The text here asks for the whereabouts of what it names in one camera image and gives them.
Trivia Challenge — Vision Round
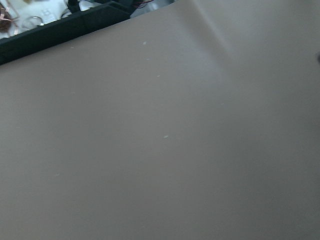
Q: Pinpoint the black foam table edge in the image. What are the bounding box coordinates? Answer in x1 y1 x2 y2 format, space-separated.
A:
0 0 135 65

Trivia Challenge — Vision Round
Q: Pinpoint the copper wire bottle rack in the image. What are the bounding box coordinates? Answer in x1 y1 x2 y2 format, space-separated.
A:
0 3 20 38

